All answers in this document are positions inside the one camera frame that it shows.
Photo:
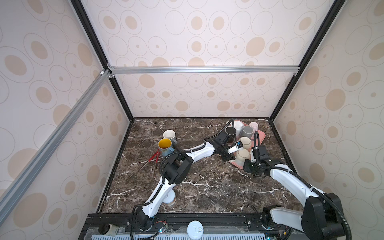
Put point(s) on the cream speckled mug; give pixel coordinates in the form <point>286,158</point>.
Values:
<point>240,156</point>

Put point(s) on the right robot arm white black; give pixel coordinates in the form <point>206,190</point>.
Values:
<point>322,217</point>

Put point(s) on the pale pink mug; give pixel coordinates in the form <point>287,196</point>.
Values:
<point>254,125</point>

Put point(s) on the cream and pink mug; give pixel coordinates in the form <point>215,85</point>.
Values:
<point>247,143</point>

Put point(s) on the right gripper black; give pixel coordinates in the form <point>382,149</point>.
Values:
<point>246,167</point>

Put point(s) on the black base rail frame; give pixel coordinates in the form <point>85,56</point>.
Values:
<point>227,226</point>

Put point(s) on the grey mug upright handle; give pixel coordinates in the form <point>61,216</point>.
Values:
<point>247,131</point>

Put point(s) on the grey mug white interior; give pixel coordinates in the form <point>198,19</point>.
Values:
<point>171,135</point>

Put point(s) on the left aluminium crossbar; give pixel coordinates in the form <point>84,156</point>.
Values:
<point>23,181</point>

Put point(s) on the blue butterfly mug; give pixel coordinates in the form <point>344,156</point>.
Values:
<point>165,147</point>

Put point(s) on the pink plastic tray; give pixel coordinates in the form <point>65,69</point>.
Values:
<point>257,139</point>

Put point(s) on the red handled metal tongs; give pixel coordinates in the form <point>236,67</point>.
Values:
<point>144,171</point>

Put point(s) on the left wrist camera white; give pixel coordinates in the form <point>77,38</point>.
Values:
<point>238,146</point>

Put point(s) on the black mug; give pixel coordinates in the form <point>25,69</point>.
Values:
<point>231,132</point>

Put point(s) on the aluminium crossbar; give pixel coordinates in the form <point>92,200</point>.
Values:
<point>205,70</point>
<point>23,181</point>

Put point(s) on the back aluminium crossbar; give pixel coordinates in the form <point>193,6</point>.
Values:
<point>205,70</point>

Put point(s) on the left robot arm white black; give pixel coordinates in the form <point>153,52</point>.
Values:
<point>175,168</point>

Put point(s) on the white can on rail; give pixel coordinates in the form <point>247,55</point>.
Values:
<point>195,230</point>

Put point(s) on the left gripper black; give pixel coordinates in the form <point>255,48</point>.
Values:
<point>229,158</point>

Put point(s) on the orange label tin can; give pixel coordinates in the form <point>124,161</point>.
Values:
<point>170,198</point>

